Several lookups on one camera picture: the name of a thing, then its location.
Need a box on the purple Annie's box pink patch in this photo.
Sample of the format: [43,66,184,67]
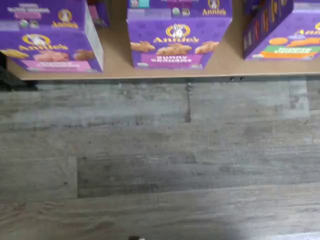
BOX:
[0,0,105,74]
[87,0,110,28]

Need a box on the wooden shelf board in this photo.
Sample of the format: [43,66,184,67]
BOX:
[6,0,320,81]

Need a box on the black metal shelf rack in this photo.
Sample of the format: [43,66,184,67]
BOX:
[0,51,38,92]

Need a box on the purple Annie's box green patch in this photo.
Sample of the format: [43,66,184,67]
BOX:
[242,0,320,62]

